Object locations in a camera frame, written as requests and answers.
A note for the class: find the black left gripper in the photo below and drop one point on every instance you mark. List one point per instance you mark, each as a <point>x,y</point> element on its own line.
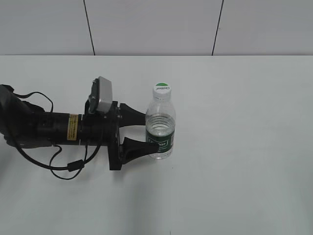
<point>103,130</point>

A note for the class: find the clear cestbon water bottle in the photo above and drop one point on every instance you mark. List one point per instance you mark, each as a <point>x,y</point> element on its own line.
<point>161,125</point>

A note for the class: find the white green bottle cap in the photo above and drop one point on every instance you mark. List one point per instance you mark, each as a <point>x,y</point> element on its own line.
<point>162,91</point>

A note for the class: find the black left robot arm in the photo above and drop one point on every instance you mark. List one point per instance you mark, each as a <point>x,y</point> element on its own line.
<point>26,126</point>

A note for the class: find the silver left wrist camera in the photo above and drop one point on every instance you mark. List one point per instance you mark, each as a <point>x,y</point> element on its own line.
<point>100,98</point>

